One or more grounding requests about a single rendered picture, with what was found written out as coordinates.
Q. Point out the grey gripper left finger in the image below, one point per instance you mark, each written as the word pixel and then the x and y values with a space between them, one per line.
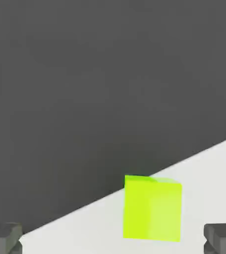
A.
pixel 2 239

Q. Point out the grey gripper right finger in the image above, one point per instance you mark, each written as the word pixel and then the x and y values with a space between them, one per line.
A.
pixel 223 240

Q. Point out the small green cube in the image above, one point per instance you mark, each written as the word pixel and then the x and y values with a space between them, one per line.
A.
pixel 152 208

